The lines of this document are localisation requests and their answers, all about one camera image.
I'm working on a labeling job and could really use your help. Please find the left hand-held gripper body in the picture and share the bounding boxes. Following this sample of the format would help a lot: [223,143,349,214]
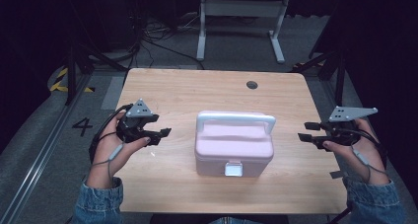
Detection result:
[115,98,156,144]

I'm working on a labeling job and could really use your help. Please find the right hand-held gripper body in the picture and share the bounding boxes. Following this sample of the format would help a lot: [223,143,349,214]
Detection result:
[323,106,379,147]

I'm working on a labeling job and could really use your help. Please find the pink storage box white handle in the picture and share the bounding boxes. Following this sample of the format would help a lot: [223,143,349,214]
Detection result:
[194,110,277,178]

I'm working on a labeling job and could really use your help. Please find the person's right hand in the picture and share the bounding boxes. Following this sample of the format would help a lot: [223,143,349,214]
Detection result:
[322,117,391,187]

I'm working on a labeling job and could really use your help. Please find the person's left hand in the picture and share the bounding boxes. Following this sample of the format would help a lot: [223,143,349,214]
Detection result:
[86,112,153,189]

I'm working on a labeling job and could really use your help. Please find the black tripod stand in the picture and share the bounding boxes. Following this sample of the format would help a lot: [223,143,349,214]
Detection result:
[64,44,130,107]
[291,48,347,108]

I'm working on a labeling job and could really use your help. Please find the yellow black floor tape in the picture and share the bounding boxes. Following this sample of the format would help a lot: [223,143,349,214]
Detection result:
[48,67,97,94]

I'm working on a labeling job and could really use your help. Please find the person's legs in jeans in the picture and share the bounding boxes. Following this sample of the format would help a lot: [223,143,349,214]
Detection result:
[208,216,264,224]

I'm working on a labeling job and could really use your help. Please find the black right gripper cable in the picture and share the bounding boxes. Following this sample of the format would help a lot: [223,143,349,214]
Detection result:
[339,127,388,169]

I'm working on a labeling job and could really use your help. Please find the grey left gripper cable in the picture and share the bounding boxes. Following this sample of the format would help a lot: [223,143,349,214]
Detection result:
[90,142,126,187]

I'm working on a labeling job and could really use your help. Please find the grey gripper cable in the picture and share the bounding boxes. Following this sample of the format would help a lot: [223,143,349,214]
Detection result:
[90,142,126,187]
[350,144,389,183]

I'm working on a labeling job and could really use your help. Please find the grey right gripper cable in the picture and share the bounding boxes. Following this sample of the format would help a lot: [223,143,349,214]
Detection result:
[350,144,389,183]

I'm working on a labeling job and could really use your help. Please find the black floor cables bundle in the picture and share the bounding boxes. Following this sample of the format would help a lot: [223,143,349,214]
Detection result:
[129,13,205,71]

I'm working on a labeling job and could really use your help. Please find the metal floor rail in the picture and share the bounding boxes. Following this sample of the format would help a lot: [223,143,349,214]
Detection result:
[0,73,94,224]

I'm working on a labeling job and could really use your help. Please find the white metal table frame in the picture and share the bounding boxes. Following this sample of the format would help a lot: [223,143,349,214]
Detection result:
[195,0,291,65]

